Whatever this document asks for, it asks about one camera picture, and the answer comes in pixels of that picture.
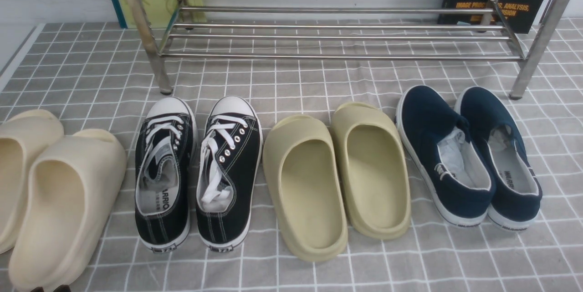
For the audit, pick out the cream slipper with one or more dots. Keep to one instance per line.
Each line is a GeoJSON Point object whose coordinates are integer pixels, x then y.
{"type": "Point", "coordinates": [72, 187]}
{"type": "Point", "coordinates": [22, 138]}

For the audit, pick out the olive green slipper right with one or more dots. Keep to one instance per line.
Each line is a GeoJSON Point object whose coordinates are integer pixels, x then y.
{"type": "Point", "coordinates": [373, 170]}

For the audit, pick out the black canvas sneaker right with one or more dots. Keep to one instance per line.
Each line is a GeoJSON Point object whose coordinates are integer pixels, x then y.
{"type": "Point", "coordinates": [230, 155]}

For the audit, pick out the navy slip-on shoe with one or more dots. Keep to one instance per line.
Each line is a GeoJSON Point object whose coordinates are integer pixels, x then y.
{"type": "Point", "coordinates": [517, 193]}
{"type": "Point", "coordinates": [440, 145]}

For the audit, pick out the black canvas sneaker left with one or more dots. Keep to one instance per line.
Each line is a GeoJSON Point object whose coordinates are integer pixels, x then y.
{"type": "Point", "coordinates": [166, 146]}

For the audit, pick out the grey checked tablecloth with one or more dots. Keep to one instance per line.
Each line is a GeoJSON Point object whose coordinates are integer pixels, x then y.
{"type": "Point", "coordinates": [95, 75]}

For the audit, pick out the cream slipper far left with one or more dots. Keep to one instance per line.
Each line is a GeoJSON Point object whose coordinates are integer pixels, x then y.
{"type": "Point", "coordinates": [22, 138]}

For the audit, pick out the metal shoe rack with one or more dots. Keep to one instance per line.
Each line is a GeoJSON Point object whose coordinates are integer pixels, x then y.
{"type": "Point", "coordinates": [494, 28]}

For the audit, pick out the olive green slipper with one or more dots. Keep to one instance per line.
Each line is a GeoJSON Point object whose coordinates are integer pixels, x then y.
{"type": "Point", "coordinates": [373, 170]}
{"type": "Point", "coordinates": [302, 178]}

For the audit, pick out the black canvas sneaker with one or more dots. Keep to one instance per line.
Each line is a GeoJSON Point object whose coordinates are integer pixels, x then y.
{"type": "Point", "coordinates": [166, 146]}
{"type": "Point", "coordinates": [230, 155]}

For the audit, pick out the olive green slipper left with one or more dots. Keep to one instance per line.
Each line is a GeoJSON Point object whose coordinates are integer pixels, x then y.
{"type": "Point", "coordinates": [302, 178]}

